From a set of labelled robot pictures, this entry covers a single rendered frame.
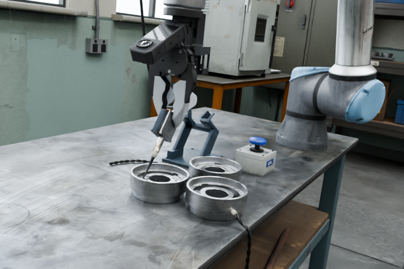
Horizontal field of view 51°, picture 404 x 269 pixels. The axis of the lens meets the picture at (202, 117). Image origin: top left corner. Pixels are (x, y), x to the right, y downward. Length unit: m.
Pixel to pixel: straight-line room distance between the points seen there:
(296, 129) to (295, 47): 3.47
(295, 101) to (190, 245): 0.69
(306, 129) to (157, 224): 0.65
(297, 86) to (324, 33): 3.38
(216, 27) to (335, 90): 2.06
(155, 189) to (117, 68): 2.27
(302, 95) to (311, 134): 0.12
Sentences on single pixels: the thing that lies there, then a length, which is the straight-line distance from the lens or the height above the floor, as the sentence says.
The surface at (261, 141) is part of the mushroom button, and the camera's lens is 0.94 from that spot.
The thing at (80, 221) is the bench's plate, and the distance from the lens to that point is 0.67.
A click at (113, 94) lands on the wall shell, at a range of 2.95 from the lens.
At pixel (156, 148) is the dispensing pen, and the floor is 0.88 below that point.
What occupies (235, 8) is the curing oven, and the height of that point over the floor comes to 1.28.
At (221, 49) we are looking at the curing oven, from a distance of 3.07.
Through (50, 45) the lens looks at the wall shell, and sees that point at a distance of 2.55.
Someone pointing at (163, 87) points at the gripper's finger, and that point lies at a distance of 0.77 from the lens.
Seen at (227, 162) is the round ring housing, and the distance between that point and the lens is 0.88.
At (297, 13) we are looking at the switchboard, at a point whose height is 1.38.
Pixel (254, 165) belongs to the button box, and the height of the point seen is 0.82.
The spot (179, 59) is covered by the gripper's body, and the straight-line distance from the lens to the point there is 0.74.
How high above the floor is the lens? 1.09
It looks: 12 degrees down
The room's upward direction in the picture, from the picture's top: 6 degrees clockwise
